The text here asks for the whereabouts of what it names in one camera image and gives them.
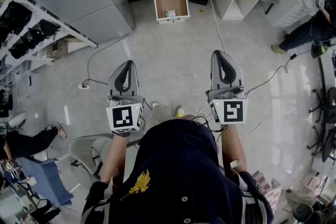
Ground blue cloth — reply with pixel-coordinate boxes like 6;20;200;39
4;156;75;208

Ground person's right forearm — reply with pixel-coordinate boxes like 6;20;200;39
219;124;248;179

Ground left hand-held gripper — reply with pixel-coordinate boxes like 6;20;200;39
106;60;145;134

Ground white cable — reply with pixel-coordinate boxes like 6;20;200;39
208;0;227;54

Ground person's khaki trousers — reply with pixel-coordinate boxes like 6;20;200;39
148;104;175;125

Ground white wooden drawer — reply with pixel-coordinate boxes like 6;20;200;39
152;0;192;25

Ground cardboard box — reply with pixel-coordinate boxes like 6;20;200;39
45;37;69;60

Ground white shelf rack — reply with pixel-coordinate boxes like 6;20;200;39
0;0;99;103

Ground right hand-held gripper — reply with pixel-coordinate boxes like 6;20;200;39
205;50;249;125

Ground white plastic chair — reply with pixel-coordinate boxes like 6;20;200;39
68;133;118;180

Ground person's dark navy shirt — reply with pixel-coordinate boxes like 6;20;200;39
80;118;274;224

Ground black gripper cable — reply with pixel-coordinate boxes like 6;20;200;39
190;106;229;133

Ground person's left forearm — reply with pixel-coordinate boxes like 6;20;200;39
100;133;131;185

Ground black floor cable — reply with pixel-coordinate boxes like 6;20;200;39
82;18;153;111

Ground black office chair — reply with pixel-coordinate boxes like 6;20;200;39
306;86;336;164

